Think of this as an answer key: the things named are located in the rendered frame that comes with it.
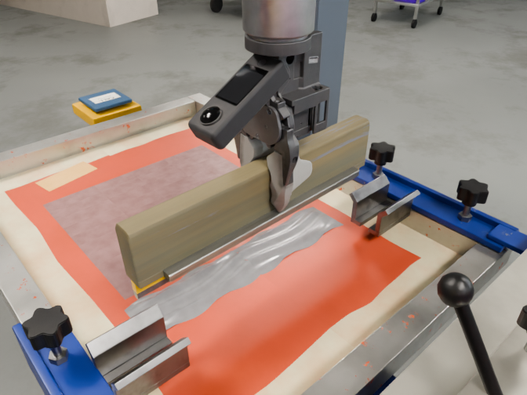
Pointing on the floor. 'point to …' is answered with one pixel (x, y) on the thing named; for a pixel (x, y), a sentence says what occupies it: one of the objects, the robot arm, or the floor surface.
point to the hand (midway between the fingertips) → (263, 197)
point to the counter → (91, 9)
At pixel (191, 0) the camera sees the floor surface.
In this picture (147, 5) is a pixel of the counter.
